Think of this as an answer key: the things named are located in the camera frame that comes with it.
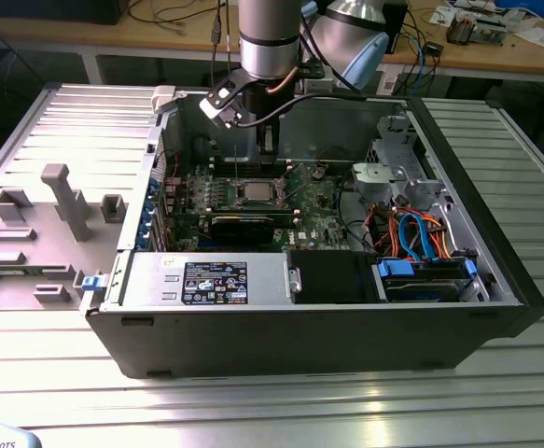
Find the RAM slot white clips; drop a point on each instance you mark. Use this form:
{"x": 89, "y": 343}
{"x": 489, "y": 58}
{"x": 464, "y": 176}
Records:
{"x": 271, "y": 211}
{"x": 253, "y": 160}
{"x": 253, "y": 168}

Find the silver coin battery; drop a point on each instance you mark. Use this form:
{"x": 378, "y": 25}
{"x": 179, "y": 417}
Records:
{"x": 317, "y": 174}

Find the white papers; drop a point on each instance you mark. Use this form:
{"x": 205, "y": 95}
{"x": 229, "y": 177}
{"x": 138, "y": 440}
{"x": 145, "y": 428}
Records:
{"x": 539, "y": 37}

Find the pale blue teach pendant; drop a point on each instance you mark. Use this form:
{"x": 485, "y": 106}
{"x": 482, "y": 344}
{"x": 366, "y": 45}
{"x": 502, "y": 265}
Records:
{"x": 1, "y": 434}

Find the hard disk with blue carrier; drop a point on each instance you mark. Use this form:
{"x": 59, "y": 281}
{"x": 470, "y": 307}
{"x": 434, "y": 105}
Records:
{"x": 421, "y": 291}

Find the green RAM stick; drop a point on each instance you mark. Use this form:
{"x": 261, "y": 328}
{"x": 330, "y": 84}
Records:
{"x": 43, "y": 270}

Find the small black box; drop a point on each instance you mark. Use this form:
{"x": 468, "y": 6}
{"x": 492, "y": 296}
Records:
{"x": 434, "y": 49}

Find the blue slot retention clip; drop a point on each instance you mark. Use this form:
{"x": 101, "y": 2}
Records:
{"x": 149, "y": 214}
{"x": 143, "y": 238}
{"x": 155, "y": 189}

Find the silver metal drive cage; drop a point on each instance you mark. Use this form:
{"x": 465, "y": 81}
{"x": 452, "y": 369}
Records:
{"x": 369, "y": 179}

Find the silver power supply unit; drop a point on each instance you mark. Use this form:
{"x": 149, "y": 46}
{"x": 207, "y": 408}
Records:
{"x": 267, "y": 280}

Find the black open PC case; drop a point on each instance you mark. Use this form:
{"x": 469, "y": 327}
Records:
{"x": 276, "y": 340}

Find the small white label box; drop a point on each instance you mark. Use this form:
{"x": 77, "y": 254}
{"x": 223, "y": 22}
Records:
{"x": 388, "y": 84}

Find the blue plastic clip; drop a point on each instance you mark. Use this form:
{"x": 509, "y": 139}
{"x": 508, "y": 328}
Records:
{"x": 89, "y": 284}

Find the thin metal locking lever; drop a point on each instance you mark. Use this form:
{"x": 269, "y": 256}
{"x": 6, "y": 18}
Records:
{"x": 237, "y": 163}
{"x": 295, "y": 172}

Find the blue cardboard box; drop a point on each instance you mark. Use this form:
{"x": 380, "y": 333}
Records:
{"x": 523, "y": 5}

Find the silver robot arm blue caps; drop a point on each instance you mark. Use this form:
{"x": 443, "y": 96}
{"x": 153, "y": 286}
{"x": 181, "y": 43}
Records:
{"x": 269, "y": 37}

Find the CPU socket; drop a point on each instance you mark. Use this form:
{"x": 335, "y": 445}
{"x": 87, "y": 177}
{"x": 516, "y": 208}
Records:
{"x": 241, "y": 191}

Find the silver square CPU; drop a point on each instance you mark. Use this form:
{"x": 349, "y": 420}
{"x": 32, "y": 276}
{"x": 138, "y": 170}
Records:
{"x": 260, "y": 191}

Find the copper finned cooler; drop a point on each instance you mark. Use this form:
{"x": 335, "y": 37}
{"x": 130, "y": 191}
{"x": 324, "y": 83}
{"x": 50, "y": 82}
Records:
{"x": 460, "y": 30}

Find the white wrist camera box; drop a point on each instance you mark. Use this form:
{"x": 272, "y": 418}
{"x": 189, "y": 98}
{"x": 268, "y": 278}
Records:
{"x": 213, "y": 109}

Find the long wooden desk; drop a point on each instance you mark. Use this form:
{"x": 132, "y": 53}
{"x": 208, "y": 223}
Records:
{"x": 159, "y": 37}

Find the grey parts rack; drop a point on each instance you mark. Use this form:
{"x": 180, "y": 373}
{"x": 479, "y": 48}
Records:
{"x": 52, "y": 261}

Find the RAM slot black clips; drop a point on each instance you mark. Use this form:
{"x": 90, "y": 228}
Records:
{"x": 253, "y": 172}
{"x": 253, "y": 208}
{"x": 253, "y": 164}

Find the black equipment box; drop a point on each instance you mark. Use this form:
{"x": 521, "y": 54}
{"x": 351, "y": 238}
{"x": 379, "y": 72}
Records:
{"x": 52, "y": 11}

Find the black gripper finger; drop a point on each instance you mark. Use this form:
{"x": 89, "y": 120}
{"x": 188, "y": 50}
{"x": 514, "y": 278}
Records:
{"x": 275, "y": 137}

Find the grey metal component box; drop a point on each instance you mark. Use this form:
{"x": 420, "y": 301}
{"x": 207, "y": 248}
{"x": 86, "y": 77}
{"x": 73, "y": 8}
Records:
{"x": 490, "y": 33}

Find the green motherboard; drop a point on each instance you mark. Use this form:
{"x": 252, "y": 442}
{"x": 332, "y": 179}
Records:
{"x": 320, "y": 219}

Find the black graphics card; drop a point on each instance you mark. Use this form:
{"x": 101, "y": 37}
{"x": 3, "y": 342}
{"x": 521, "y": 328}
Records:
{"x": 241, "y": 231}

